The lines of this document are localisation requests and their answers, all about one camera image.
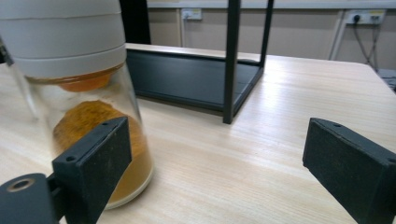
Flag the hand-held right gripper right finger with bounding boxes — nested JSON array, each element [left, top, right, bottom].
[[302, 117, 396, 224]]

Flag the jar with orange powder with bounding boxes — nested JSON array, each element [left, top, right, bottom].
[[0, 0, 154, 210]]

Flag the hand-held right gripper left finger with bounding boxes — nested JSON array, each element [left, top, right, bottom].
[[46, 116, 133, 224]]

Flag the black metal rack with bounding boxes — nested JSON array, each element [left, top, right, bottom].
[[125, 0, 276, 125]]

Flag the small white wall socket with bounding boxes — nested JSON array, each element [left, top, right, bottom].
[[180, 7, 203, 21]]

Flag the black power cable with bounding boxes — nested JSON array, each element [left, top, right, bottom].
[[352, 22, 375, 67], [372, 23, 381, 70]]

